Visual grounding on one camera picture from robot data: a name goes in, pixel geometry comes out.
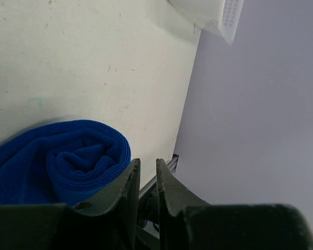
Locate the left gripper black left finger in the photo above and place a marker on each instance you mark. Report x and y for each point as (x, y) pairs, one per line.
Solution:
(107, 220)

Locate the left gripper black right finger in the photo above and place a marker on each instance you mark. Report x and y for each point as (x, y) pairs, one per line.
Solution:
(188, 222)

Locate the aluminium mounting rail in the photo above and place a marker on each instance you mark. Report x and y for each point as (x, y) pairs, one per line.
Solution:
(162, 167)

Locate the blue towel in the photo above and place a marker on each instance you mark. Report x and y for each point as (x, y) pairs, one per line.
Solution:
(63, 162)

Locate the white plastic perforated basket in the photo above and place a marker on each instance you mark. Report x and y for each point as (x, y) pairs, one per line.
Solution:
(220, 17)

